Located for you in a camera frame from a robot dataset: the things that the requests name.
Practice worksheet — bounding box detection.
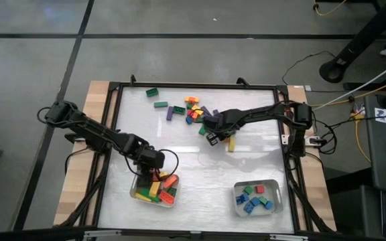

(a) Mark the orange red studded brick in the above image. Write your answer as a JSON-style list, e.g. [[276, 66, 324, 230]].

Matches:
[[158, 190, 176, 206]]

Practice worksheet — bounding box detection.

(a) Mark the black equipment case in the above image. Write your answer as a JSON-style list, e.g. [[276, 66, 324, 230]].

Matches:
[[363, 95, 386, 241]]

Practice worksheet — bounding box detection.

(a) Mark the white mounting plate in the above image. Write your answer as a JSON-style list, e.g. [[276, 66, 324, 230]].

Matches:
[[305, 135, 324, 147]]

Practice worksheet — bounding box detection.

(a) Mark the black metal table frame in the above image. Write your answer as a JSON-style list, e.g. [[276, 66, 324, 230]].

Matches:
[[88, 80, 314, 235]]

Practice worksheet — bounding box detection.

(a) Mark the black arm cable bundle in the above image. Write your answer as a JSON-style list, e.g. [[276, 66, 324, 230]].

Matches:
[[58, 147, 112, 228], [286, 153, 334, 234]]

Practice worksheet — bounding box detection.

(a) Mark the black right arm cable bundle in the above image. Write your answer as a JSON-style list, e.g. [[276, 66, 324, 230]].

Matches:
[[286, 153, 334, 234]]

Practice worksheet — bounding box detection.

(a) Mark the silver aluminium bracket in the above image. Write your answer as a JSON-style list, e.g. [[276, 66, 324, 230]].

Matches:
[[269, 234, 310, 241], [82, 229, 123, 240]]

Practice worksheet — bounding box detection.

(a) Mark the white cable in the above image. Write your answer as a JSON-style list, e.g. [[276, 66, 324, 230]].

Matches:
[[311, 55, 386, 112]]

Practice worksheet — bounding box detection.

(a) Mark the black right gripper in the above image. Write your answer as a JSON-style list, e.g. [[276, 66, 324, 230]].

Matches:
[[202, 112, 246, 147]]

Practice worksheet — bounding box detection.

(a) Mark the black left arm cable bundle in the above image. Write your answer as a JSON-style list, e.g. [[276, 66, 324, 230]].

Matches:
[[58, 147, 112, 228]]

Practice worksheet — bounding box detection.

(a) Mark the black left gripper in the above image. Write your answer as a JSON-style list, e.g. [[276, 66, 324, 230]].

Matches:
[[131, 143, 166, 187]]

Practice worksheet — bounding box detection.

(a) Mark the black floor cable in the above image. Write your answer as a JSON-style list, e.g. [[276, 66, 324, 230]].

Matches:
[[281, 50, 336, 86]]

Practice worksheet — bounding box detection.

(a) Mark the black stand with round foot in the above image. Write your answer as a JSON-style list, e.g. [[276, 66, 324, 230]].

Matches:
[[318, 0, 386, 84]]

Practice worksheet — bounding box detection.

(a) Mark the yellow power cable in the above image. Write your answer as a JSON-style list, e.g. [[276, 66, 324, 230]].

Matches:
[[349, 112, 371, 163]]

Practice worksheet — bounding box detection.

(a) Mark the white plastic bin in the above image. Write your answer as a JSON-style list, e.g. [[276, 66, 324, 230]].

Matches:
[[129, 169, 180, 209], [233, 178, 284, 218]]

